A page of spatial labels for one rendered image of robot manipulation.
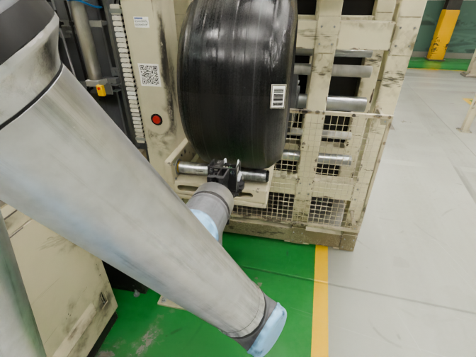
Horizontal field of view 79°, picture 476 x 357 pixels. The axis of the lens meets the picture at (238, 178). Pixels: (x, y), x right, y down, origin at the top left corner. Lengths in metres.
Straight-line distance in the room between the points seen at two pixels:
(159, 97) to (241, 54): 0.42
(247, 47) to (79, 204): 0.65
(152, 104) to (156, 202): 0.90
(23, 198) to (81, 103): 0.06
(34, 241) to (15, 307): 0.78
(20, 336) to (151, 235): 0.23
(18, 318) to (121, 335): 1.36
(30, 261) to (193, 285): 0.92
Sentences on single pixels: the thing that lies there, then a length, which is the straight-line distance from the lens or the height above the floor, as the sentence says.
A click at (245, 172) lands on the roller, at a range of 1.03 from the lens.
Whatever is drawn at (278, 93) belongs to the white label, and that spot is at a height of 1.24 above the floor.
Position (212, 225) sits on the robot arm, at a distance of 0.51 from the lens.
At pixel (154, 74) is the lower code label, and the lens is 1.09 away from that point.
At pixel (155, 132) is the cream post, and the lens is 1.16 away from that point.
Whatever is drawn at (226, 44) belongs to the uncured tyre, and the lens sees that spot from 0.80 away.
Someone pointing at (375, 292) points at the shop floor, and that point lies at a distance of 1.97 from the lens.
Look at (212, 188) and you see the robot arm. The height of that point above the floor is 1.11.
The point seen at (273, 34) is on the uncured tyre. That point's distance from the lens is 0.81.
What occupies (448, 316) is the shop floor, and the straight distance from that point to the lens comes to 2.05.
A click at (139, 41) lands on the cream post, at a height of 1.32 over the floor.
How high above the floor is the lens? 1.44
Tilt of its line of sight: 32 degrees down
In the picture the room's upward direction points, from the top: straight up
